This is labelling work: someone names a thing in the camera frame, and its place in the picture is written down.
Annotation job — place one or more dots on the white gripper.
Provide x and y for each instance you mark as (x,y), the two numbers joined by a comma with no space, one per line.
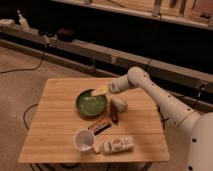
(116,86)

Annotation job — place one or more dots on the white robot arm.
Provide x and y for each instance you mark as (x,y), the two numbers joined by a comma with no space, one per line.
(198,127)

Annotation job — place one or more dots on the green ceramic bowl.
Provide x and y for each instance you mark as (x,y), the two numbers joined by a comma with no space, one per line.
(90,106)

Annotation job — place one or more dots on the dark red pepper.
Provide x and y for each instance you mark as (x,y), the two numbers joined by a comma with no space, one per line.
(113,115)

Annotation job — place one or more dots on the brown snack bar wrapper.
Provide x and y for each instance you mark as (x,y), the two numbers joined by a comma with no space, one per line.
(100,125)

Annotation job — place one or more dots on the wooden table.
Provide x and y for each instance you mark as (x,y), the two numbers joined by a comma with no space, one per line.
(60,134)

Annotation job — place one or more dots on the white plastic cup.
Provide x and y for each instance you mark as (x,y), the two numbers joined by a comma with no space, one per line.
(84,141)

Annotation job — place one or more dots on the white lying bottle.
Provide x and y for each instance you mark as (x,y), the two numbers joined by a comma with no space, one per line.
(116,145)

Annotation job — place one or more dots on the black round object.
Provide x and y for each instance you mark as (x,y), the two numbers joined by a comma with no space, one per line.
(65,35)

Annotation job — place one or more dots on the white spray bottle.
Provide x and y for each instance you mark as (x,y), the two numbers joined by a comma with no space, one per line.
(23,22)

